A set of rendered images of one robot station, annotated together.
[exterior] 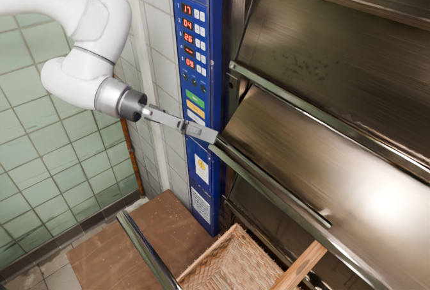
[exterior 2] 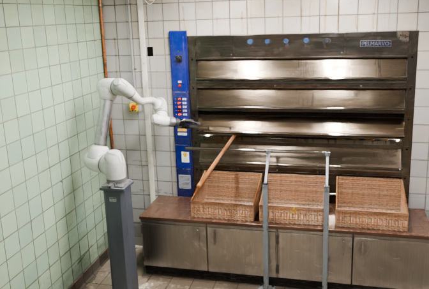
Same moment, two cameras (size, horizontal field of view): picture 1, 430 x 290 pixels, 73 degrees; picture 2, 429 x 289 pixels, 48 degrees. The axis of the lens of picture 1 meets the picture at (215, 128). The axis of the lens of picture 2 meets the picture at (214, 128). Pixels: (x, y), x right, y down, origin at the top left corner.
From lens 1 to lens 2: 390 cm
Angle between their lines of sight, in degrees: 42
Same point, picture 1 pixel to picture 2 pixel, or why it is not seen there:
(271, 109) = (207, 117)
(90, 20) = (163, 103)
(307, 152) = (221, 120)
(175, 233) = (177, 200)
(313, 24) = (213, 93)
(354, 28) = (221, 91)
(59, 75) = (159, 116)
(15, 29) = (92, 126)
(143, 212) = (157, 201)
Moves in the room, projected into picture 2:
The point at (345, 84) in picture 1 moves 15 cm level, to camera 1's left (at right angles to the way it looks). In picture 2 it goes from (223, 101) to (210, 103)
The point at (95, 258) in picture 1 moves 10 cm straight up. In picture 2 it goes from (153, 212) to (152, 202)
